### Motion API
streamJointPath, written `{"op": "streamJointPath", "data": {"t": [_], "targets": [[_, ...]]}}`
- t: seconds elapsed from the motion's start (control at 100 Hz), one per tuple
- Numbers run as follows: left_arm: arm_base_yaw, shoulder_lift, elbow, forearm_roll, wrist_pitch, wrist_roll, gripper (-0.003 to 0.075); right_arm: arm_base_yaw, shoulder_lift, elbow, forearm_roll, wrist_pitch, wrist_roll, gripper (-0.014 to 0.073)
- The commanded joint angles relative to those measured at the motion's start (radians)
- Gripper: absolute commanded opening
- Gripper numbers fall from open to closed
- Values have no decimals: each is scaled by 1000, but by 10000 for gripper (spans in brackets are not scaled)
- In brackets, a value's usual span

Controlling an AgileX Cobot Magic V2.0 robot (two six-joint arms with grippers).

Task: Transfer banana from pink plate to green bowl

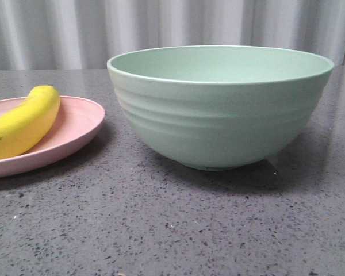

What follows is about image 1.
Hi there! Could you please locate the green ribbed bowl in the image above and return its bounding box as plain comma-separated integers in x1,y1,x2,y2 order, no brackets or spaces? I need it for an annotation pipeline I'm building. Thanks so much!
107,45,334,170

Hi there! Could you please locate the white pleated curtain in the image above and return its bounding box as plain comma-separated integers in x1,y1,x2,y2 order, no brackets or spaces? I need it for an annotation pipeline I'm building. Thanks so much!
0,1,345,70

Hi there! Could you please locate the pink plate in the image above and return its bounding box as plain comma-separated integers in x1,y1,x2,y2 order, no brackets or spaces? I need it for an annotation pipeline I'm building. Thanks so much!
0,96,105,177

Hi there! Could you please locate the yellow banana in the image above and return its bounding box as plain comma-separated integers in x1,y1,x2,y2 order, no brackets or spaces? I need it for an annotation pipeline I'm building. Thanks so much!
0,85,60,159

